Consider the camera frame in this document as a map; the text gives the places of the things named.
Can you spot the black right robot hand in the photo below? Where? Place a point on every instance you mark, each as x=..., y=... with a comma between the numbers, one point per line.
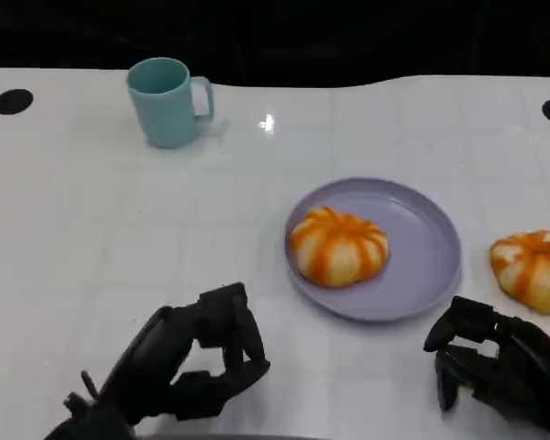
x=513, y=362

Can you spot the orange white toy bread roll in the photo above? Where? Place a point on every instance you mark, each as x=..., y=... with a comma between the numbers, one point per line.
x=531, y=275
x=339, y=247

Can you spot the lilac plate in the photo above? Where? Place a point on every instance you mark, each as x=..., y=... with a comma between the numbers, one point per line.
x=421, y=256

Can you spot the pale green mug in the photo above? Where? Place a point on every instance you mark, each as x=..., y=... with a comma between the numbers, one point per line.
x=165, y=110

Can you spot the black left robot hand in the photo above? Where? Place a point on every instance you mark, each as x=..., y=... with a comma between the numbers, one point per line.
x=156, y=357

